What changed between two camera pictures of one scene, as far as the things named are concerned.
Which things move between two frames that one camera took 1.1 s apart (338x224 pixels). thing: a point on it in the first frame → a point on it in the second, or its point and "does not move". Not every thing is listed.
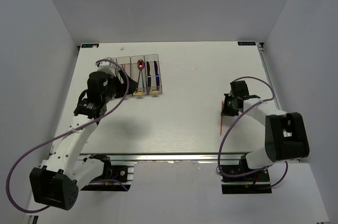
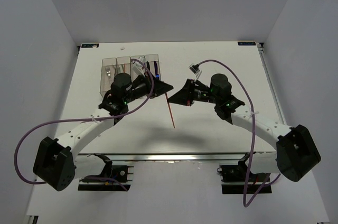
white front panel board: [189, 193] does not move
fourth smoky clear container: [152, 74] does not move
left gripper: [122, 87] → [161, 87]
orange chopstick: [221, 119] → [168, 102]
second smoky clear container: [125, 62] does not move
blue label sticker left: [90, 45] does not move
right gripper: [226, 111] → [184, 96]
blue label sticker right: [246, 43] does not move
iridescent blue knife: [157, 76] does not move
